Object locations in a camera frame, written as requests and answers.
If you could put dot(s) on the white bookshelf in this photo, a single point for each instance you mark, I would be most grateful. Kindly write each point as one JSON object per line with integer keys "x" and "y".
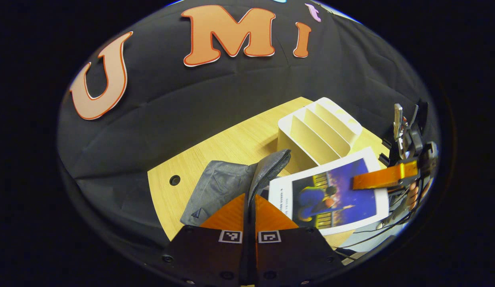
{"x": 319, "y": 135}

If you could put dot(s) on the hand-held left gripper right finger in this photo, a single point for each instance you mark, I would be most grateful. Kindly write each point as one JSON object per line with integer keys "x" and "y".
{"x": 291, "y": 255}

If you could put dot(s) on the white book blue cover picture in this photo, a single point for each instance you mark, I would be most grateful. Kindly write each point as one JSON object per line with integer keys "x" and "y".
{"x": 331, "y": 199}

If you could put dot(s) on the grey schoolbag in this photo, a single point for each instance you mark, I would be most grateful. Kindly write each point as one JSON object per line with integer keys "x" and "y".
{"x": 219, "y": 187}

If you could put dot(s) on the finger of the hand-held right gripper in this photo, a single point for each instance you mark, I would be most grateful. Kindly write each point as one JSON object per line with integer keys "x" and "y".
{"x": 383, "y": 177}

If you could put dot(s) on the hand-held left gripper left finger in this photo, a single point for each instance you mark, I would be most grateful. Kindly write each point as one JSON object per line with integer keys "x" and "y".
{"x": 207, "y": 255}

